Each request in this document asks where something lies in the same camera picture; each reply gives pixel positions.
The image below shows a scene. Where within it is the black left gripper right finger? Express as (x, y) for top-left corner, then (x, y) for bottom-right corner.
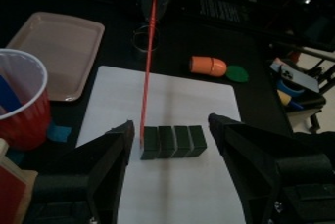
(206, 112), (335, 224)

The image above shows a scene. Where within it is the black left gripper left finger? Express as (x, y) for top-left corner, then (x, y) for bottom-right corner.
(25, 119), (136, 224)

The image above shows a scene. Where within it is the red toy knife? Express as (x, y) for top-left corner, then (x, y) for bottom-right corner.
(138, 0), (162, 148)

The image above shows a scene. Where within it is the toy sushi piece dark green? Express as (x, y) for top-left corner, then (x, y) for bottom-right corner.
(139, 125), (160, 161)
(171, 124), (194, 158)
(187, 124), (207, 157)
(156, 125), (178, 159)

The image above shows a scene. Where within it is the white cutting board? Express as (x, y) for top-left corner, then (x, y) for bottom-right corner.
(75, 65), (249, 224)

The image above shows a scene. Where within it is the small blue square piece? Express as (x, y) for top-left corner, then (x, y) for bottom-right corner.
(45, 123), (73, 144)

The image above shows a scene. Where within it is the beige wooden box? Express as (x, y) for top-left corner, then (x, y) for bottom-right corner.
(0, 137), (38, 224)

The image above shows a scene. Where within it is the red plastic cup white rim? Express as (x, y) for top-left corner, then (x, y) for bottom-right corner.
(0, 48), (53, 153)

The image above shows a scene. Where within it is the orange toy carrot body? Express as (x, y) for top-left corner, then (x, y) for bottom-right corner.
(188, 55), (229, 78)

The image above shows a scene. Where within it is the yellow toy piece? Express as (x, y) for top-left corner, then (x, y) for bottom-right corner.
(276, 89), (305, 111)

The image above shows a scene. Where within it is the black chair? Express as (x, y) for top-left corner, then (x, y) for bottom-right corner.
(266, 56), (335, 135)

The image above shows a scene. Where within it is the pink plastic tray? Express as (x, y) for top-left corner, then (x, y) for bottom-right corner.
(5, 11), (105, 103)

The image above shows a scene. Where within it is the blue round cup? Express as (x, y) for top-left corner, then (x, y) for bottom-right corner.
(276, 80), (306, 98)

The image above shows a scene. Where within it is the green toy carrot top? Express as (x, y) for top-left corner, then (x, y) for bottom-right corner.
(225, 65), (250, 84)

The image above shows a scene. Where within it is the blue plastic utensil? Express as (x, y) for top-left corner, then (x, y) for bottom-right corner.
(0, 74), (24, 115)

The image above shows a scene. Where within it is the grey metal bar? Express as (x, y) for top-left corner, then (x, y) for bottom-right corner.
(269, 41), (335, 64)

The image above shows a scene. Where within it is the clear plastic ring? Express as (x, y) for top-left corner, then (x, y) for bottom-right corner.
(131, 24), (160, 52)

